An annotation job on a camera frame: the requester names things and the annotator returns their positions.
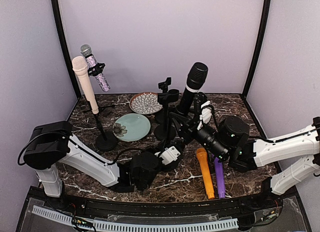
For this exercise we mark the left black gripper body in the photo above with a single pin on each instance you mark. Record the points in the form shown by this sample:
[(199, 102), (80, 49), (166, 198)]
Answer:
[(145, 185)]

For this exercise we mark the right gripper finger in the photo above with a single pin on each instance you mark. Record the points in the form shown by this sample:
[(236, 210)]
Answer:
[(184, 132), (178, 118)]

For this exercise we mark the black stand of purple microphone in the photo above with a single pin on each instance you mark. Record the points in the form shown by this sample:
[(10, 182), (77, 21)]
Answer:
[(165, 116)]

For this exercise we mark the orange microphone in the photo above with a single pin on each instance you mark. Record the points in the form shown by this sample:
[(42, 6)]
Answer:
[(202, 157)]

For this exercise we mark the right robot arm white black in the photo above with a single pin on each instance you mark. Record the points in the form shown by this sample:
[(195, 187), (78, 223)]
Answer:
[(304, 144)]

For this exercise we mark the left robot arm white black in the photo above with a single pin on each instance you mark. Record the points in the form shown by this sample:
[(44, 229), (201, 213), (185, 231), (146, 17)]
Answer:
[(55, 143)]

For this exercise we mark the empty black microphone stand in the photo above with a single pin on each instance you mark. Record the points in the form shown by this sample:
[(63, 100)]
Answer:
[(164, 99)]

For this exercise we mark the black stand of cream microphone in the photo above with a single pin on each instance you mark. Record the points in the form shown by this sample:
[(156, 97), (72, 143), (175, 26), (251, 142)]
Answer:
[(106, 141)]

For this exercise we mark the tripod stand of glitter microphone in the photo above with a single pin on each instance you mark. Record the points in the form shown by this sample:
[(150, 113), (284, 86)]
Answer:
[(100, 109)]

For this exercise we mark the cream pink microphone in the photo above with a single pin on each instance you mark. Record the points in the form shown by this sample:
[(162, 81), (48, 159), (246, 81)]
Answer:
[(80, 68)]

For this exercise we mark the glitter silver purple microphone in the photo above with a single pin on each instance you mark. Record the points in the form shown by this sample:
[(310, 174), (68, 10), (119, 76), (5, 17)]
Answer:
[(86, 51)]

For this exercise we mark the floral patterned bowl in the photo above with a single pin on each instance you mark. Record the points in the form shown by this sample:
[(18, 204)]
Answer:
[(145, 103)]

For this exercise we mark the light green plate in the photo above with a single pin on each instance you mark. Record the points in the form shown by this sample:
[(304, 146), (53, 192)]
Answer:
[(131, 127)]

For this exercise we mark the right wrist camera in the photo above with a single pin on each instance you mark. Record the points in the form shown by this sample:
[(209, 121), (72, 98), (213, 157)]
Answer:
[(203, 110)]

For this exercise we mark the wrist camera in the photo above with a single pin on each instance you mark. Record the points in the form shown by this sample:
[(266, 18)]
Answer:
[(169, 155), (203, 110)]

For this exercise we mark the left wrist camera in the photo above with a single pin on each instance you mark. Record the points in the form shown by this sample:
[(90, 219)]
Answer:
[(169, 155)]

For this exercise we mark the black front rail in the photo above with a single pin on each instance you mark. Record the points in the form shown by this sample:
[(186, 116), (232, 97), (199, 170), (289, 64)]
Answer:
[(240, 206)]

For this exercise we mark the white slotted cable duct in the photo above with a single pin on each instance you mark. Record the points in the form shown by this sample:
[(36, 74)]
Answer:
[(101, 225)]

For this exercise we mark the right black frame post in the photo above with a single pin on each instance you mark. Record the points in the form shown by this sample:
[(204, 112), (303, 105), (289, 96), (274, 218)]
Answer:
[(257, 48)]

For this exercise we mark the black frame post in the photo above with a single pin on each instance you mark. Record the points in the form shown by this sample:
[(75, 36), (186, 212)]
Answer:
[(64, 47), (257, 48)]

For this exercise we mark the left black frame post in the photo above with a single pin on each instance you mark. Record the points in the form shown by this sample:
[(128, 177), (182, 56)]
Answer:
[(64, 47)]

